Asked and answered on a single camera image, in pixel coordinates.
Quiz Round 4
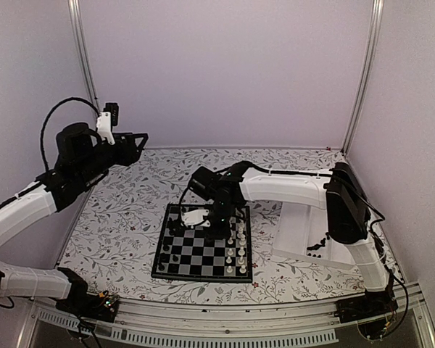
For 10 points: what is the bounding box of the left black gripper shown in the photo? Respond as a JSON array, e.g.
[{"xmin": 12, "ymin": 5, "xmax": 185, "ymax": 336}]
[{"xmin": 76, "ymin": 132, "xmax": 148, "ymax": 184}]

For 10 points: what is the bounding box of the black and grey chessboard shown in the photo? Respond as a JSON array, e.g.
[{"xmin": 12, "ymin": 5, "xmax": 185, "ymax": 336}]
[{"xmin": 151, "ymin": 203, "xmax": 253, "ymax": 283}]

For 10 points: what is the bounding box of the white plastic divided tray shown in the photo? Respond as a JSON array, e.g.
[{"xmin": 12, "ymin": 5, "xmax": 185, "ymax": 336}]
[{"xmin": 272, "ymin": 202, "xmax": 355, "ymax": 270}]

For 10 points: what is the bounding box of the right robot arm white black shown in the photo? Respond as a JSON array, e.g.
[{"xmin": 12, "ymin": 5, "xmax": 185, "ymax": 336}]
[{"xmin": 179, "ymin": 161, "xmax": 394, "ymax": 316}]

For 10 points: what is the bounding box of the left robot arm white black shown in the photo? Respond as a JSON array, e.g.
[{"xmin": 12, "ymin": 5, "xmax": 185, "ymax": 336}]
[{"xmin": 0, "ymin": 123, "xmax": 149, "ymax": 315}]

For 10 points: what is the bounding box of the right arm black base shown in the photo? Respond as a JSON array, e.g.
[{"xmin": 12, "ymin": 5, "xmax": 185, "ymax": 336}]
[{"xmin": 333, "ymin": 290, "xmax": 398, "ymax": 341}]

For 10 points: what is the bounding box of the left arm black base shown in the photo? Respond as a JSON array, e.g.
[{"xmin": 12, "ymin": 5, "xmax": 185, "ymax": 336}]
[{"xmin": 56, "ymin": 290, "xmax": 120, "ymax": 323}]

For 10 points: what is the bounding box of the white chess pieces row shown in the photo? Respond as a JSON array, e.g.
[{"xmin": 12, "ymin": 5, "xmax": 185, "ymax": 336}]
[{"xmin": 225, "ymin": 220, "xmax": 249, "ymax": 277}]

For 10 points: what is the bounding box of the black chess pieces pile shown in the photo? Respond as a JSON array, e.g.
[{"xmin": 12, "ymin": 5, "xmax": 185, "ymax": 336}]
[{"xmin": 307, "ymin": 232, "xmax": 331, "ymax": 258}]

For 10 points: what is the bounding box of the floral patterned table mat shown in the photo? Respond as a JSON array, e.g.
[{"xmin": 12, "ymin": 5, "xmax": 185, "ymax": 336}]
[{"xmin": 57, "ymin": 147, "xmax": 399, "ymax": 305}]

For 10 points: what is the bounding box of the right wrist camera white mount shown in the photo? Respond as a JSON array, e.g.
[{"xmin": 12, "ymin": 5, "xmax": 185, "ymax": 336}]
[{"xmin": 180, "ymin": 209, "xmax": 211, "ymax": 228}]

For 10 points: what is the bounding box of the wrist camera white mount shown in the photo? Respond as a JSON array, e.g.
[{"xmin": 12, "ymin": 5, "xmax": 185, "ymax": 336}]
[
  {"xmin": 96, "ymin": 102, "xmax": 119, "ymax": 145},
  {"xmin": 180, "ymin": 209, "xmax": 211, "ymax": 228}
]

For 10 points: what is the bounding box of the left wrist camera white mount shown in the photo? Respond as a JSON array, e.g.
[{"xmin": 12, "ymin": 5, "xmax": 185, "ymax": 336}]
[{"xmin": 96, "ymin": 102, "xmax": 119, "ymax": 145}]

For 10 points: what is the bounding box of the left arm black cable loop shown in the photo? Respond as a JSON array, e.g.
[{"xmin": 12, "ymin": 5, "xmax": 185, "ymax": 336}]
[{"xmin": 39, "ymin": 96, "xmax": 101, "ymax": 171}]

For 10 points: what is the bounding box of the front aluminium rail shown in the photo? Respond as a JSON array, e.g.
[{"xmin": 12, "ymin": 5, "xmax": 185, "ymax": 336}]
[{"xmin": 17, "ymin": 282, "xmax": 435, "ymax": 347}]

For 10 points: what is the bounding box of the left aluminium frame post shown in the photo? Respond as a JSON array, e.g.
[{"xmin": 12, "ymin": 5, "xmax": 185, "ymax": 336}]
[{"xmin": 67, "ymin": 0, "xmax": 99, "ymax": 109}]

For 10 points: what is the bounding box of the aluminium frame post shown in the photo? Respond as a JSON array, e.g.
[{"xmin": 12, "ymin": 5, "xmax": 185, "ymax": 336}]
[
  {"xmin": 67, "ymin": 0, "xmax": 99, "ymax": 109},
  {"xmin": 341, "ymin": 0, "xmax": 384, "ymax": 156}
]

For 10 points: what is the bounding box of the right aluminium frame post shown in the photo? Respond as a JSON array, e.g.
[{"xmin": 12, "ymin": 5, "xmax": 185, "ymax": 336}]
[{"xmin": 341, "ymin": 0, "xmax": 384, "ymax": 156}]

